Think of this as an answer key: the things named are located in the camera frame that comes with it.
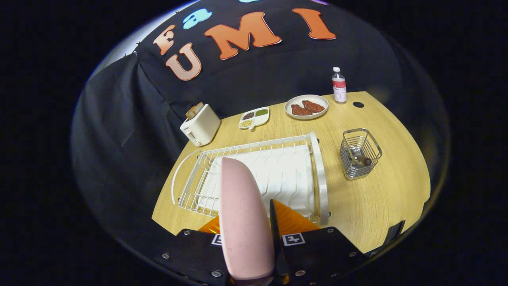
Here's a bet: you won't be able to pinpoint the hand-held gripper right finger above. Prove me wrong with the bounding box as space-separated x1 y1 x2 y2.
269 199 368 284

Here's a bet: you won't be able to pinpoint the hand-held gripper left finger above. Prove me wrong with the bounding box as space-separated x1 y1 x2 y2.
159 216 235 286

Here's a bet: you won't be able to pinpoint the pink plate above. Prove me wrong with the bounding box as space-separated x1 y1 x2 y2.
219 157 275 283

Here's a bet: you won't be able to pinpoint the white wire dish rack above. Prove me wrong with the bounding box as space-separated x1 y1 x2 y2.
171 132 330 226

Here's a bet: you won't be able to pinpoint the wooden handled spoon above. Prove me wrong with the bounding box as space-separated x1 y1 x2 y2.
345 147 372 166

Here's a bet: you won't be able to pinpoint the metal wire basket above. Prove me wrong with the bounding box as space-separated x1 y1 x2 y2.
340 128 383 181

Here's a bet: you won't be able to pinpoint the white divided condiment dish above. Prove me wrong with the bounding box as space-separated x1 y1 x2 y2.
238 107 270 130

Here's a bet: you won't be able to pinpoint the white plate with meat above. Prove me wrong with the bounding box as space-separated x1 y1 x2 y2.
285 95 329 120

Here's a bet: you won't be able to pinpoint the white drip tray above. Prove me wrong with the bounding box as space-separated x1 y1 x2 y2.
197 145 316 218

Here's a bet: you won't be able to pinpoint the white toaster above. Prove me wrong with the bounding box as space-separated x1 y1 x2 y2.
180 104 221 147

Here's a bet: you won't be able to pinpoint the brown toast slices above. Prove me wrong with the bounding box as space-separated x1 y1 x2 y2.
185 102 204 120

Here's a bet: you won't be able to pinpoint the clear water bottle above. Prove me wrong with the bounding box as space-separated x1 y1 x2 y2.
332 67 347 104

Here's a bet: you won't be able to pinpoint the black backdrop cloth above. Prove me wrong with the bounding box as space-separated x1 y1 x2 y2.
71 0 449 255

